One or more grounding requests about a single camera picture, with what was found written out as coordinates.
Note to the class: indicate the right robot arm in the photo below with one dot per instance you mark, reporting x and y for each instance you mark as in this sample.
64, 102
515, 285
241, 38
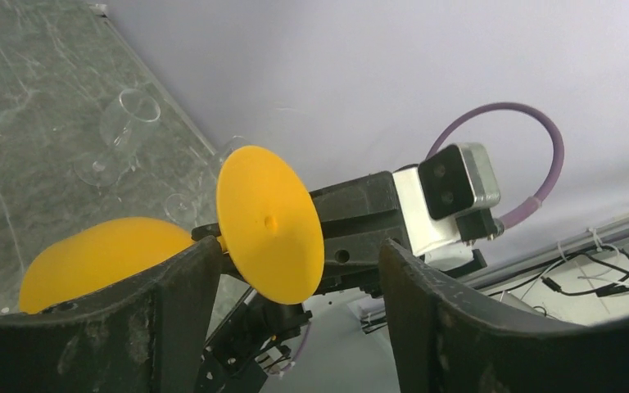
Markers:
249, 341

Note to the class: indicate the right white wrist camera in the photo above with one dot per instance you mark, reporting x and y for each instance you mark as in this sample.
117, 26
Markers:
446, 203

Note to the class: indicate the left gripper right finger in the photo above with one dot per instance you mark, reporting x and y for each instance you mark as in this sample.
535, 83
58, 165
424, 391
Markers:
447, 337

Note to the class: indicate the clear glass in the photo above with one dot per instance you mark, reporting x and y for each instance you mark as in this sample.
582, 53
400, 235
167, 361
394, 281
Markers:
182, 209
129, 119

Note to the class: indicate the clear glass right front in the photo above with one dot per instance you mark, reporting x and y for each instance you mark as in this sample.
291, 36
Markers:
182, 209

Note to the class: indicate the clear glass right edge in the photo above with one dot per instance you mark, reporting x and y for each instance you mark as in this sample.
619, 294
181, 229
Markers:
224, 151

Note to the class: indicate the clear glass far right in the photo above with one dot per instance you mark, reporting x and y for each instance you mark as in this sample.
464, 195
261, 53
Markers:
129, 119

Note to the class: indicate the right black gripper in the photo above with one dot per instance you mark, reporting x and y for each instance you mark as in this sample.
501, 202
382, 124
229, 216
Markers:
286, 241

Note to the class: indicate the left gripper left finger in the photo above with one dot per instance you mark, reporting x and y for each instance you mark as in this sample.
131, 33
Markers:
143, 334

